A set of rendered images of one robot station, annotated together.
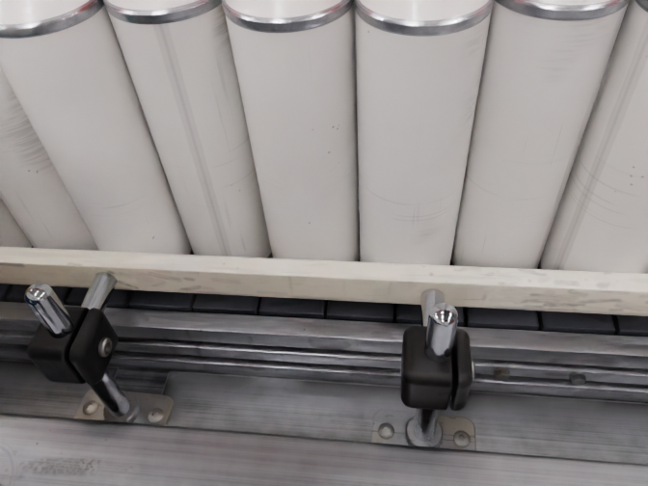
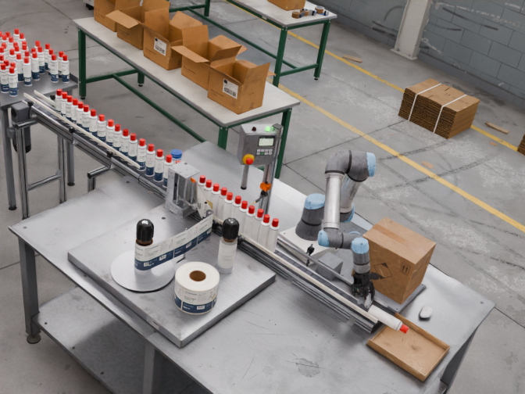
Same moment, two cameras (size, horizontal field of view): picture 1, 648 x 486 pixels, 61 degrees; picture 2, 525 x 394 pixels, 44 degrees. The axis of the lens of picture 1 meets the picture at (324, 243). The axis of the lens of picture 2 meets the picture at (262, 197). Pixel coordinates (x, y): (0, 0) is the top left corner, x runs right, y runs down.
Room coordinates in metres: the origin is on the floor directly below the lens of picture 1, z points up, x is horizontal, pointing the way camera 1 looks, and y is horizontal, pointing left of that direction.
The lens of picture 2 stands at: (-2.32, -1.24, 3.03)
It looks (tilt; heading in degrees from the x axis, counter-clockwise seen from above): 34 degrees down; 24
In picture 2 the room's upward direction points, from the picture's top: 10 degrees clockwise
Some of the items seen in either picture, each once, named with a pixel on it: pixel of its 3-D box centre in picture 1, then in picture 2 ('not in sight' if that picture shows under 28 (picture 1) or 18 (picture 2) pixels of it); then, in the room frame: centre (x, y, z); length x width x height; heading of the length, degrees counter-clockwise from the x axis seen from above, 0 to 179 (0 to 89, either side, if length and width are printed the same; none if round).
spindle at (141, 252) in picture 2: not in sight; (144, 245); (-0.35, 0.22, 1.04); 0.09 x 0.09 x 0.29
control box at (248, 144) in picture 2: not in sight; (256, 145); (0.31, 0.03, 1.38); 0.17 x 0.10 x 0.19; 135
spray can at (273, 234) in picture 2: not in sight; (273, 235); (0.19, -0.20, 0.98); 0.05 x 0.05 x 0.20
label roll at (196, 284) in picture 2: not in sight; (196, 288); (-0.36, -0.10, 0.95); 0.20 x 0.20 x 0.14
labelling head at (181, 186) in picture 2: not in sight; (183, 189); (0.19, 0.37, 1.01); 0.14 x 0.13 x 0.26; 80
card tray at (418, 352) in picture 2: not in sight; (408, 345); (0.04, -1.04, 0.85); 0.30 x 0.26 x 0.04; 80
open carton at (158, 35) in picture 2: not in sight; (168, 39); (1.97, 1.79, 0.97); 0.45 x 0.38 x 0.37; 165
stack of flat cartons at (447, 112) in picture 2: not in sight; (438, 107); (4.36, -0.09, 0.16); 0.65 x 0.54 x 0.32; 77
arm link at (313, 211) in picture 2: not in sight; (316, 207); (0.47, -0.30, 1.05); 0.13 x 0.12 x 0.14; 122
